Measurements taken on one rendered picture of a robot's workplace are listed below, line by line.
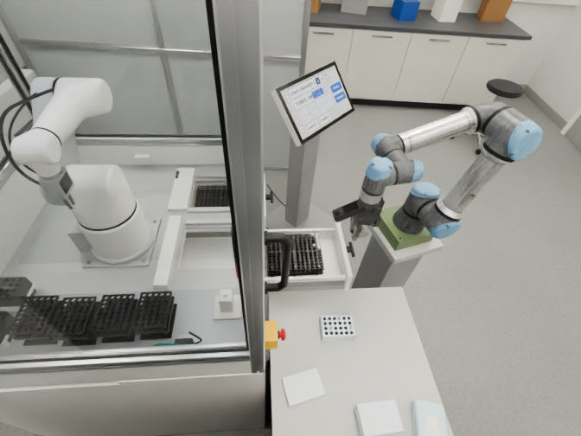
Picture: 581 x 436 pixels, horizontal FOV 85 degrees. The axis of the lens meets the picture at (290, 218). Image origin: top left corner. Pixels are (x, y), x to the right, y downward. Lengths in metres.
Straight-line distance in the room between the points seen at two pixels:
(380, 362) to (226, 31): 1.19
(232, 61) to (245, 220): 0.21
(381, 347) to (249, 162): 1.07
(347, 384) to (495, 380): 1.32
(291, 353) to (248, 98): 1.05
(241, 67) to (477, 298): 2.47
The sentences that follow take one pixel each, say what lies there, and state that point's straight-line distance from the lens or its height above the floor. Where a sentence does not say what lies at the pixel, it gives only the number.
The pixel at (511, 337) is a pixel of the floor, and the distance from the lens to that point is 2.61.
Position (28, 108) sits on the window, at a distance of 0.43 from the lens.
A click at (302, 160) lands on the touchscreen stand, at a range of 2.07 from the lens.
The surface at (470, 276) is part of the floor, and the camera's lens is 2.74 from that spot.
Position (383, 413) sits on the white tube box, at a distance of 1.22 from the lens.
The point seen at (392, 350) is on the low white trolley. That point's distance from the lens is 1.35.
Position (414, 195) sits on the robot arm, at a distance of 1.49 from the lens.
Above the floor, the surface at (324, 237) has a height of 0.84.
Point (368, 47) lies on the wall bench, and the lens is 3.99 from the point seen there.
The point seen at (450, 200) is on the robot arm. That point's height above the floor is 1.12.
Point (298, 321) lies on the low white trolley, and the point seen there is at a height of 0.76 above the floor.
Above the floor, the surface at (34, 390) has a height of 0.91.
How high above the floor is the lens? 1.96
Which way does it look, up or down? 48 degrees down
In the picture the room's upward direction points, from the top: 5 degrees clockwise
